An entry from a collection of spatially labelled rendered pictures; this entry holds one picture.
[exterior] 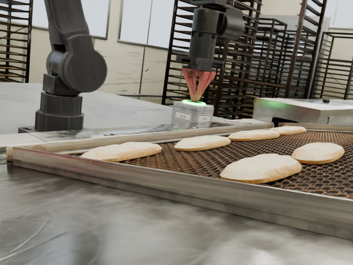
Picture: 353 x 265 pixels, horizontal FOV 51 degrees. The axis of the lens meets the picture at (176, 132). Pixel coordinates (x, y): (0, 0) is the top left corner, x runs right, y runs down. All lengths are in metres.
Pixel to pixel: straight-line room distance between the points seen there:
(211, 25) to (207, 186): 0.68
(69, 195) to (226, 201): 0.09
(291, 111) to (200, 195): 0.81
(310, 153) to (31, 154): 0.22
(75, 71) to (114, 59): 5.62
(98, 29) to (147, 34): 1.06
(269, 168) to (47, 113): 0.51
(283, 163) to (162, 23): 6.77
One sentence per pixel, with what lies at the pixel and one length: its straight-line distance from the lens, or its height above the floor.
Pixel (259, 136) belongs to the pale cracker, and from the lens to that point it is 0.49.
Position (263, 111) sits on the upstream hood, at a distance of 1.01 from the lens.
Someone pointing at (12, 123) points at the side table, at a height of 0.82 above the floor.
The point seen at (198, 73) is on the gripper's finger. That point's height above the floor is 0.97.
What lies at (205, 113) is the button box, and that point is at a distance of 0.85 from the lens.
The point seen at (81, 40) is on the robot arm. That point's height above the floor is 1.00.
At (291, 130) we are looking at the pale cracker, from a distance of 0.59.
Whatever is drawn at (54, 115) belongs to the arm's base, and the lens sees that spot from 0.67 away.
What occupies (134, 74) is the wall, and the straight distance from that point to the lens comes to 6.60.
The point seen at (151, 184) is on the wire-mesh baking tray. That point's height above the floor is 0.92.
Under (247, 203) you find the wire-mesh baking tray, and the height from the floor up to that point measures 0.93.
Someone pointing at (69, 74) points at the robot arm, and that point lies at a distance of 0.65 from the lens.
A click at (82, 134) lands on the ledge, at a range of 0.57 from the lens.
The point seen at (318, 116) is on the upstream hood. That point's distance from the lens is 0.95.
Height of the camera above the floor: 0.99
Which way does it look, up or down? 11 degrees down
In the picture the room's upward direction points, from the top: 8 degrees clockwise
